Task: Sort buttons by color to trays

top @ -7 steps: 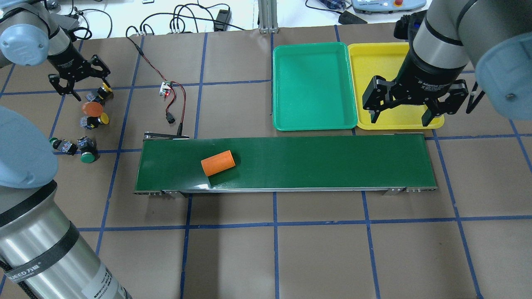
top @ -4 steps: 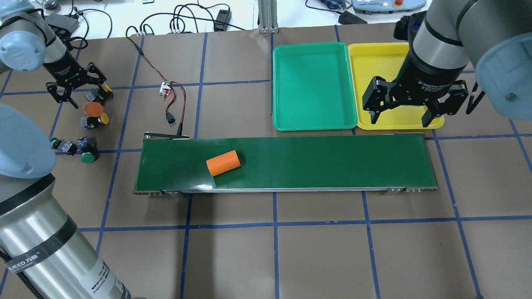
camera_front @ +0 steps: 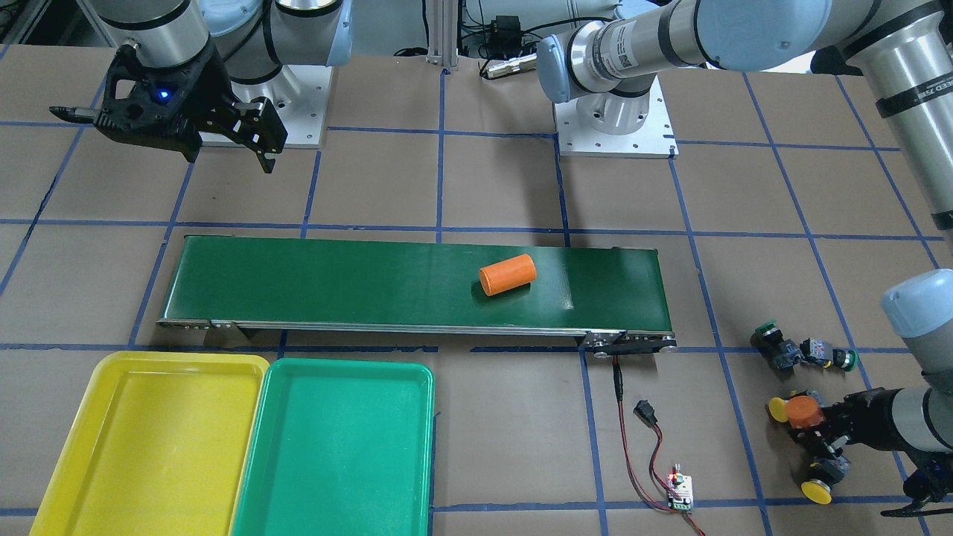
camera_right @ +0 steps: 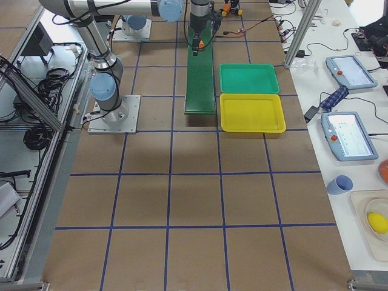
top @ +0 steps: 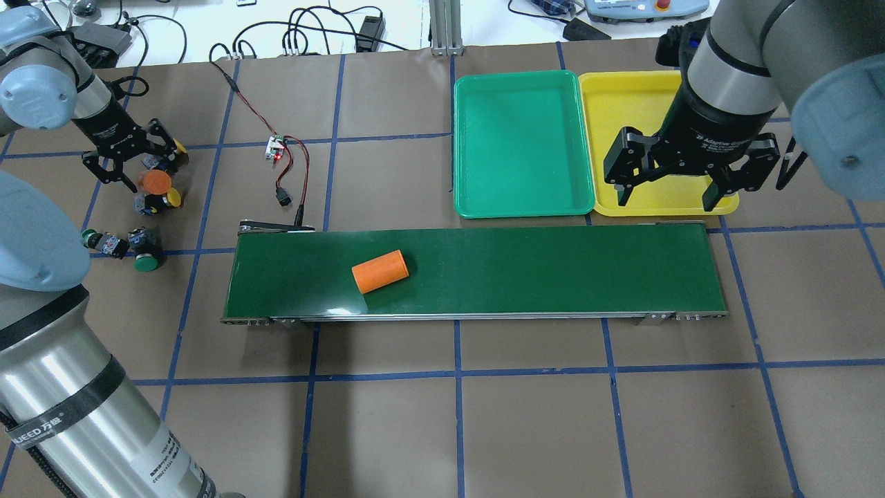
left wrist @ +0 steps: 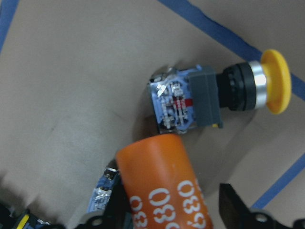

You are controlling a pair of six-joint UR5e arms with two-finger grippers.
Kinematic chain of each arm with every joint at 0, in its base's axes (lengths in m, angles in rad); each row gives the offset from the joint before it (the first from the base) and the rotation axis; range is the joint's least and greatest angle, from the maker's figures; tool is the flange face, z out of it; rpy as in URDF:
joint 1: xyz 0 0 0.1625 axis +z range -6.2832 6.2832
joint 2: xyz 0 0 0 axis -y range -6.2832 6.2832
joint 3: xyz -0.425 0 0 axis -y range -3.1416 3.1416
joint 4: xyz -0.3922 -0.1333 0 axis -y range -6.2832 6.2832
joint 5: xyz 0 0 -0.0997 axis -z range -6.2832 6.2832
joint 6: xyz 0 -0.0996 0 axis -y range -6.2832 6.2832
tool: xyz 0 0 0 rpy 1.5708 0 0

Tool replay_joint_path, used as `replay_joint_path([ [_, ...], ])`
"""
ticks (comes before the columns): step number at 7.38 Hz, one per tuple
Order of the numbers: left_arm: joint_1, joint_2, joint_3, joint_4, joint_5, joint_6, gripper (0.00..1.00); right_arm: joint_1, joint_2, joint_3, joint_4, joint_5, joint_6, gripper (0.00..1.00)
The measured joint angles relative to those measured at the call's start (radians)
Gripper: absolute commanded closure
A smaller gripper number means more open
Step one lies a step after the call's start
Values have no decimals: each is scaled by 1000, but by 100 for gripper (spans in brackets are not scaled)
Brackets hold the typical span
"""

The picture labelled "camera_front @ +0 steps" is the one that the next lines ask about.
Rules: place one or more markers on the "silver cylindrical connector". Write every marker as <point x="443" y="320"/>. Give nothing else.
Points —
<point x="509" y="67"/>

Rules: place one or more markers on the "green conveyor belt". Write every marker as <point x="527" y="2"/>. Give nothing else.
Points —
<point x="611" y="301"/>

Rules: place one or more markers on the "yellow push button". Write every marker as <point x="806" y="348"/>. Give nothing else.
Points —
<point x="821" y="476"/>
<point x="776" y="406"/>

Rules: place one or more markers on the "green push button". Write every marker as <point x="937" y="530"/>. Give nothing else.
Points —
<point x="826" y="355"/>
<point x="783" y="354"/>

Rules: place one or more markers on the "black gripper by buttons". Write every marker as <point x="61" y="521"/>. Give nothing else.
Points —
<point x="869" y="417"/>

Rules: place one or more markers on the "aluminium frame post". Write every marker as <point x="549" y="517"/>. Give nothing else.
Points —
<point x="442" y="28"/>

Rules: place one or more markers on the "yellow plastic tray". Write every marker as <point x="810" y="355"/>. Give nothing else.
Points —
<point x="157" y="447"/>

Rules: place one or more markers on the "small controller circuit board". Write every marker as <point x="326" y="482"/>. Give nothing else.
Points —
<point x="680" y="490"/>

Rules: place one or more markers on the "green plastic tray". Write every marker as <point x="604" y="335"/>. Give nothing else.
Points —
<point x="340" y="447"/>

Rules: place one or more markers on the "plain orange cylinder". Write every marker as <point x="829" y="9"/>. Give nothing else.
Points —
<point x="507" y="275"/>

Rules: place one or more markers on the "black gripper over trays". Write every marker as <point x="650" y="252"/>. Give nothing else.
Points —
<point x="206" y="91"/>

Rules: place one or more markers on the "orange cylinder marked 4680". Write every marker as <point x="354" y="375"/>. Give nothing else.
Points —
<point x="804" y="412"/>

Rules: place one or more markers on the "robot arm over trays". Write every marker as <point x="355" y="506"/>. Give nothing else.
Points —
<point x="255" y="39"/>

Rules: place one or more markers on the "black power adapter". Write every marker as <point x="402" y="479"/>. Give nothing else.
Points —
<point x="505" y="33"/>

